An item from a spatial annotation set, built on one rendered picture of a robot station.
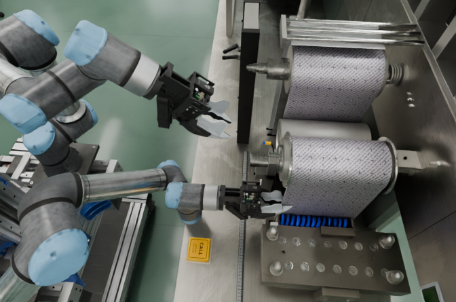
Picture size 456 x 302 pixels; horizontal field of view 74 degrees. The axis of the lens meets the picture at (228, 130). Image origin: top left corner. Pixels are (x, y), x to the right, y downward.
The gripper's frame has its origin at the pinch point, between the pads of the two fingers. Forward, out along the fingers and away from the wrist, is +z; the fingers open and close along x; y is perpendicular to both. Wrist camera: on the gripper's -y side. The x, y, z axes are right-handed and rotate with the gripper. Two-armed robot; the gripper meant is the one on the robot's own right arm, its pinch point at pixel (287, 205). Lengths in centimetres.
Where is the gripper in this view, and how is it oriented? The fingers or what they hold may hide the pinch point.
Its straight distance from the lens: 93.9
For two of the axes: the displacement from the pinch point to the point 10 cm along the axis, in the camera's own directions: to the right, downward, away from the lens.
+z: 10.0, 0.6, -0.4
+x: 0.7, -8.1, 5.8
